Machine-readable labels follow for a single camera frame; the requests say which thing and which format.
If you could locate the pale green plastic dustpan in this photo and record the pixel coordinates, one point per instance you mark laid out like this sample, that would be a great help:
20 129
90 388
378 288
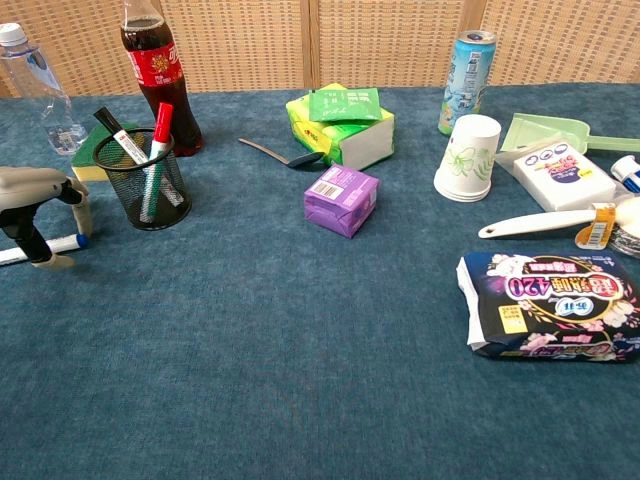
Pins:
545 130

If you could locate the blue cap whiteboard marker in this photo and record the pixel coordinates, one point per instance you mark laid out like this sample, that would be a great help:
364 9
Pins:
62 244

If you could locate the black cap whiteboard marker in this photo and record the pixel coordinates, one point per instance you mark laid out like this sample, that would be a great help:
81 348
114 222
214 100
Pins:
120 134

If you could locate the light blue drink can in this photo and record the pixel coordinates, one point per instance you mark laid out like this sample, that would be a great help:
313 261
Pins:
465 80

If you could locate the woven wooden folding screen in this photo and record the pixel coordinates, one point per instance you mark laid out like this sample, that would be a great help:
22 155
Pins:
390 45

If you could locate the dark sanitary pad pack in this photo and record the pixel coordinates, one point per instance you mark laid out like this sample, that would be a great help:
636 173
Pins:
555 305

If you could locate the white blue toothpaste tube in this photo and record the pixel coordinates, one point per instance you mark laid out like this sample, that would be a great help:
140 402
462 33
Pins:
627 172

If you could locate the green yellow scrub sponge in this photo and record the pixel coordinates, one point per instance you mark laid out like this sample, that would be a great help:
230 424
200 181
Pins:
82 162

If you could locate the red cap whiteboard marker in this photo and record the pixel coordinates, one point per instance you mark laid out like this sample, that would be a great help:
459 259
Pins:
161 131

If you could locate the blue table cloth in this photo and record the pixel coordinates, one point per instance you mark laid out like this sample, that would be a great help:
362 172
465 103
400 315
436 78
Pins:
280 350

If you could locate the clear plastic water bottle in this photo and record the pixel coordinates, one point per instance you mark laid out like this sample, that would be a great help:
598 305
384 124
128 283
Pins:
40 95

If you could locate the black mesh pen holder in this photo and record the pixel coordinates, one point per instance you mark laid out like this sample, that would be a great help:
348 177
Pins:
160 205

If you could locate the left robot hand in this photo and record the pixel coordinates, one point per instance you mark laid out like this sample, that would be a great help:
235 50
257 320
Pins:
35 179

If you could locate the long metal spoon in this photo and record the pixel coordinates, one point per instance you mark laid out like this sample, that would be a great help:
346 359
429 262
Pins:
270 152

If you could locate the white paper cup stack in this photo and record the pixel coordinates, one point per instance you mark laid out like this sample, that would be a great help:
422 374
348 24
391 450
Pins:
467 160

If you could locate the white packaged sponge block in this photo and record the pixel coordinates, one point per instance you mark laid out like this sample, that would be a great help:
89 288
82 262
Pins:
565 177

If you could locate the yellow green tissue pack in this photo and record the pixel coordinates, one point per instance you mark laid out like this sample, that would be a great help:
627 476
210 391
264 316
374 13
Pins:
365 145

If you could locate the cola bottle red label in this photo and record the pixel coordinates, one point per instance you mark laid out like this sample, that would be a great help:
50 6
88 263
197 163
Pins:
160 70

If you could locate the green flat sachet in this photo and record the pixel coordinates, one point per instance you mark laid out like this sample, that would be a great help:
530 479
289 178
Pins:
345 106

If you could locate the purple small box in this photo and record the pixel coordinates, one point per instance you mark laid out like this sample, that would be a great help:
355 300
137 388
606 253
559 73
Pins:
335 205

